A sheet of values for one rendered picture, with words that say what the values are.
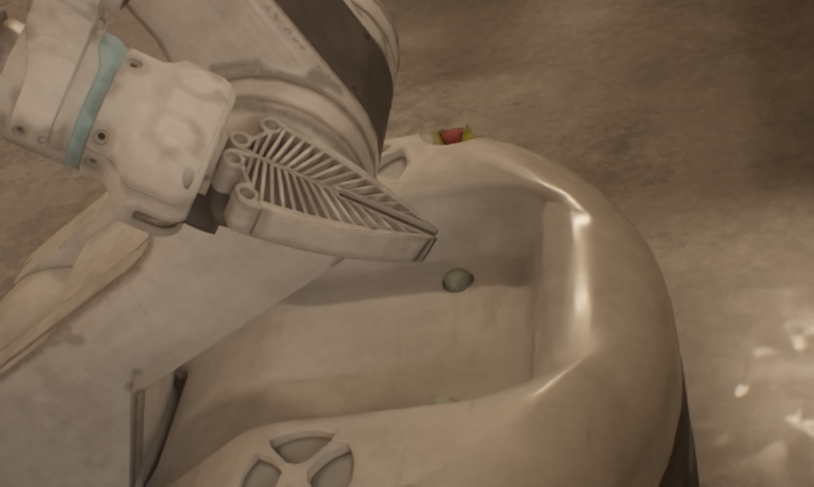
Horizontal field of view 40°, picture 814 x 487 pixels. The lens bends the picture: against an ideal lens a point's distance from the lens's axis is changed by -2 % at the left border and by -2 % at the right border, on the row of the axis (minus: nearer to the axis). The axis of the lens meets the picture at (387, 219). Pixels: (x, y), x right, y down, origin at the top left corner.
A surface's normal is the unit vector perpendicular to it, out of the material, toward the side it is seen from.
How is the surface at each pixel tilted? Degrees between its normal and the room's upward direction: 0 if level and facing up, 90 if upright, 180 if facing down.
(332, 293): 0
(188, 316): 93
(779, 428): 0
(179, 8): 90
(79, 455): 90
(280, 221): 97
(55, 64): 67
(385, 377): 0
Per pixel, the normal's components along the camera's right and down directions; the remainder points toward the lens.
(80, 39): 0.00, 0.40
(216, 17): -0.11, 0.62
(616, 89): -0.27, -0.78
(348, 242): 0.22, 0.71
